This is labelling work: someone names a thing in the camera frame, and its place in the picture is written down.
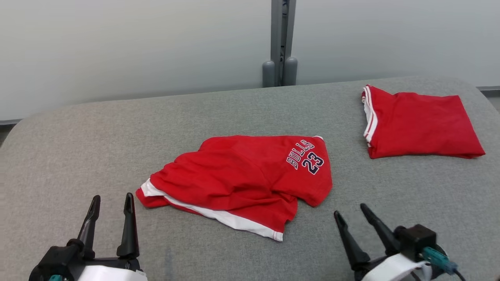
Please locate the red basketball shorts white stripe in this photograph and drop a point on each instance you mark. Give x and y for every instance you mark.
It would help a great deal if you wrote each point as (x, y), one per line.
(242, 175)

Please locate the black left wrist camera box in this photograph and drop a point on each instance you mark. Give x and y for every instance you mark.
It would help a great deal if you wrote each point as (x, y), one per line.
(54, 261)

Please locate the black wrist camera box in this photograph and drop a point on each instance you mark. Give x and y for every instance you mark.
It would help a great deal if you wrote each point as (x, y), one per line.
(416, 240)
(54, 261)

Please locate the grey partition post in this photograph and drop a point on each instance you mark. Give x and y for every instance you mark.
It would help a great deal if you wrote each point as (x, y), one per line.
(280, 39)

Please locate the red white basketball jersey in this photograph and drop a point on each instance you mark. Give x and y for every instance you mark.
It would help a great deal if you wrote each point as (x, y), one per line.
(422, 125)

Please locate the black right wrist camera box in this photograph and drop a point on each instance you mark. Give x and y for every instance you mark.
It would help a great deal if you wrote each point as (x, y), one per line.
(416, 240)

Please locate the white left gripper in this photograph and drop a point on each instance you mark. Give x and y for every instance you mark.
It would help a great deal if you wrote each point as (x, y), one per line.
(113, 271)

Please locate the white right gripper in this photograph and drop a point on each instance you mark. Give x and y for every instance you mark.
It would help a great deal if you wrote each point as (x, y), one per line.
(394, 269)

